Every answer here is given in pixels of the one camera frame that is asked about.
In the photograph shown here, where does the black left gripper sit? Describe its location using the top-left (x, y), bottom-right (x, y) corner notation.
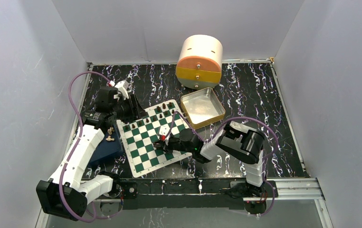
top-left (111, 94), bottom-right (147, 123)

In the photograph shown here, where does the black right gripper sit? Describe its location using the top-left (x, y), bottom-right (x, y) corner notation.
top-left (153, 136), bottom-right (194, 154)

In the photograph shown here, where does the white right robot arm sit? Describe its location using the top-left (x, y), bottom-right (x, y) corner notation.
top-left (153, 121), bottom-right (266, 197)

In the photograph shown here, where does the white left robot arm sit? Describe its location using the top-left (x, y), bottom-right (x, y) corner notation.
top-left (36, 86), bottom-right (147, 221)

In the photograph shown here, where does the green white chess board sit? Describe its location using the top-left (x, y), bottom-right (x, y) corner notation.
top-left (116, 99), bottom-right (192, 178)

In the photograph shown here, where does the blue tin tray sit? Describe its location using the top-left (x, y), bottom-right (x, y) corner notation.
top-left (88, 125), bottom-right (124, 167)

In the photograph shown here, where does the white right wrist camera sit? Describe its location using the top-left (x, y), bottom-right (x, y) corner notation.
top-left (158, 125), bottom-right (170, 141)

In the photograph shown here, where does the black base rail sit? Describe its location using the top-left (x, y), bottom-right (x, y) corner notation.
top-left (99, 178), bottom-right (279, 211)

